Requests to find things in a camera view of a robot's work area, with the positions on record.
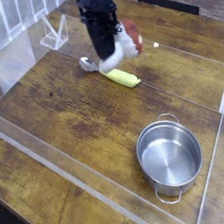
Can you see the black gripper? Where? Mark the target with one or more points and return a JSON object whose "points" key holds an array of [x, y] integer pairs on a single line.
{"points": [[102, 25]]}

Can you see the black strip on table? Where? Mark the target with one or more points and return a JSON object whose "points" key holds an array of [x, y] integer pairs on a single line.
{"points": [[174, 5]]}

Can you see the clear acrylic triangular stand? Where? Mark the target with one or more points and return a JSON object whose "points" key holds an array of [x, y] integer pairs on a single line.
{"points": [[54, 39]]}

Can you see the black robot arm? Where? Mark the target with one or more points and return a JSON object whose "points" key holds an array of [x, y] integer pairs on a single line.
{"points": [[92, 4]]}

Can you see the spoon with yellow-green handle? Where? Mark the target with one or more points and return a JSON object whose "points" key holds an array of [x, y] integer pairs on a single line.
{"points": [[118, 76]]}

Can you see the clear acrylic barrier panel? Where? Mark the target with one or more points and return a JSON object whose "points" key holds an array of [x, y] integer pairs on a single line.
{"points": [[111, 193]]}

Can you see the silver pot with handles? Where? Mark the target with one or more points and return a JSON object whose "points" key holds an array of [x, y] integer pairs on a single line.
{"points": [[170, 157]]}

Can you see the white red plush mushroom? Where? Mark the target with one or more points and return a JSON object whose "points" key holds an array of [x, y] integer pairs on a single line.
{"points": [[128, 44]]}

